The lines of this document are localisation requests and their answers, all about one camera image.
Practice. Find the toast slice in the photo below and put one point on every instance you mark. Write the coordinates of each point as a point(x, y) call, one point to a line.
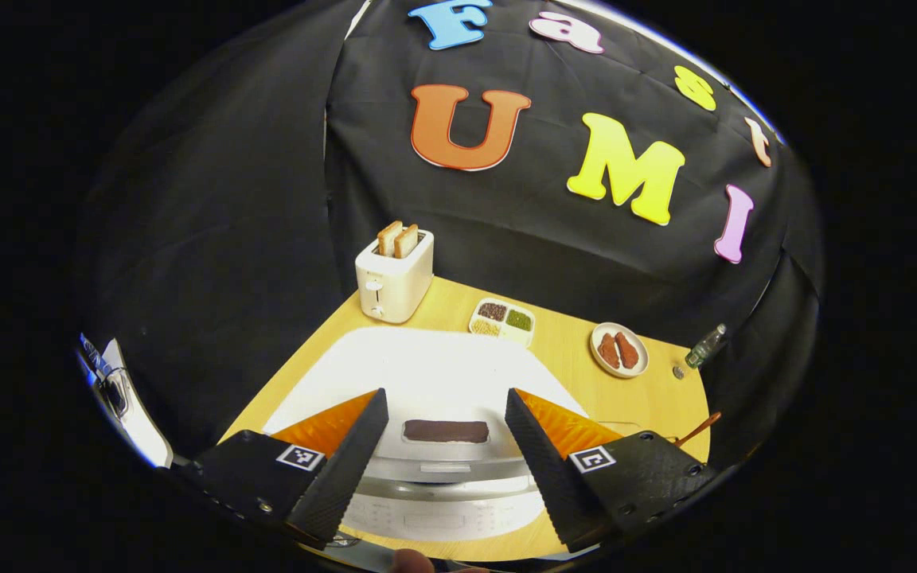
point(389, 239)
point(407, 241)

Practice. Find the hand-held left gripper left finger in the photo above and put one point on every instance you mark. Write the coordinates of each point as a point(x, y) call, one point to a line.
point(351, 465)

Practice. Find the white round plate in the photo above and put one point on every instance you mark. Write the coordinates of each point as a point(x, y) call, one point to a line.
point(641, 368)

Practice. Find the white toaster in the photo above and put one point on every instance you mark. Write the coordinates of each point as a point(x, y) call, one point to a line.
point(395, 286)

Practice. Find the white rice cooker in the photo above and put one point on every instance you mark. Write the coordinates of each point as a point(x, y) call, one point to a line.
point(435, 374)

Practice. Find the white divided grain dish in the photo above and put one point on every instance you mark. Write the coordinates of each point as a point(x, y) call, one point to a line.
point(502, 334)

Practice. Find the black backdrop cloth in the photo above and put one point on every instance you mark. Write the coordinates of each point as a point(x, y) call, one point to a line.
point(228, 239)

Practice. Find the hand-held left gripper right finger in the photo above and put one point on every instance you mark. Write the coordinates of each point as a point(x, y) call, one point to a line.
point(546, 465)

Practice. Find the brown meat piece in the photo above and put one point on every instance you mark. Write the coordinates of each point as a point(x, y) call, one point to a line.
point(627, 350)
point(610, 352)

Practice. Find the brown wooden spoon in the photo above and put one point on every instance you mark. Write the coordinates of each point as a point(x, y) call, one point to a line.
point(697, 430)

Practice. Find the clear water bottle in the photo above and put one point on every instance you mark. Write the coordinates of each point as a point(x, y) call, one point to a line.
point(705, 348)

